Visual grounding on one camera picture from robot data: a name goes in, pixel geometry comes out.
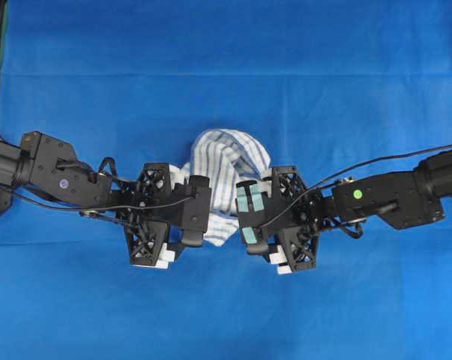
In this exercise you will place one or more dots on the blue table cloth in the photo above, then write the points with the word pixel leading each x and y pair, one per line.
pixel 322 85

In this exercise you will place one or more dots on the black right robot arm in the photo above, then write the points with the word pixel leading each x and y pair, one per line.
pixel 402 199

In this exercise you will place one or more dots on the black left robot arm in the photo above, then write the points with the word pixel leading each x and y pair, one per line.
pixel 50 169

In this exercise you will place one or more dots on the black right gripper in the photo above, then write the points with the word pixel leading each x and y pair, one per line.
pixel 291 230

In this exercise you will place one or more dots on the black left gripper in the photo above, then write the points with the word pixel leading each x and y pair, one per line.
pixel 145 227

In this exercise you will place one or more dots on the blue white striped towel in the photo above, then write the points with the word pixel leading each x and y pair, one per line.
pixel 226 157

